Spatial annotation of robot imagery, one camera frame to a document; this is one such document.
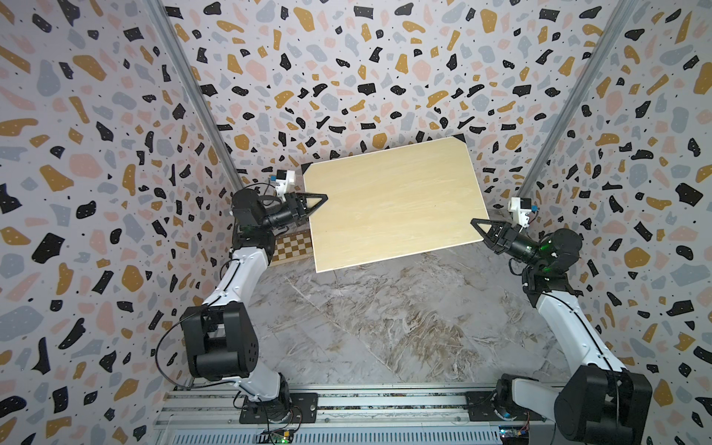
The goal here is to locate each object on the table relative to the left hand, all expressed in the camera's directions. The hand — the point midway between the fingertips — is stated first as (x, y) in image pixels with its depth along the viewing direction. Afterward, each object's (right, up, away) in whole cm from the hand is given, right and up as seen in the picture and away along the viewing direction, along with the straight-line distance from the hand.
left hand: (328, 203), depth 71 cm
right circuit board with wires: (+48, -60, 0) cm, 77 cm away
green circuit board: (-13, -59, -1) cm, 61 cm away
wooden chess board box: (-20, -13, +35) cm, 42 cm away
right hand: (+36, -7, -4) cm, 37 cm away
